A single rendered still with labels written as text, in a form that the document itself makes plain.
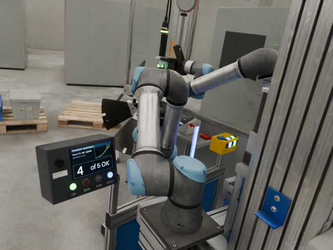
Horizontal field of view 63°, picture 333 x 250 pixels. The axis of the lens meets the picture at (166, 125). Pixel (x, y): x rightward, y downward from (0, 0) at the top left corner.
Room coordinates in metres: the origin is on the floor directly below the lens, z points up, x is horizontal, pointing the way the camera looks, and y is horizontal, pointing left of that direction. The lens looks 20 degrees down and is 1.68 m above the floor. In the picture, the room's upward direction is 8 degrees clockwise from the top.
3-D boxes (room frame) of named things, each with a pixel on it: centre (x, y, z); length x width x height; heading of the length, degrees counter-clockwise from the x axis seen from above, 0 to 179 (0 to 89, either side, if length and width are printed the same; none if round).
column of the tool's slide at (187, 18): (2.36, -0.02, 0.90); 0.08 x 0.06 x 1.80; 81
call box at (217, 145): (1.62, -0.38, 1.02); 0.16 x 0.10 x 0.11; 136
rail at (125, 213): (1.33, -0.11, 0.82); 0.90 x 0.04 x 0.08; 136
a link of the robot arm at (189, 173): (0.81, -0.09, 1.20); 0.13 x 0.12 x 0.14; 100
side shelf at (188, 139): (2.13, -0.21, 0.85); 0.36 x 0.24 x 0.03; 46
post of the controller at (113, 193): (1.02, 0.19, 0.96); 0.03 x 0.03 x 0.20; 46
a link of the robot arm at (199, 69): (1.50, -0.15, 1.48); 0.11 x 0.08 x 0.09; 56
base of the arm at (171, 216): (0.81, -0.10, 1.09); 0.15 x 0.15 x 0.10
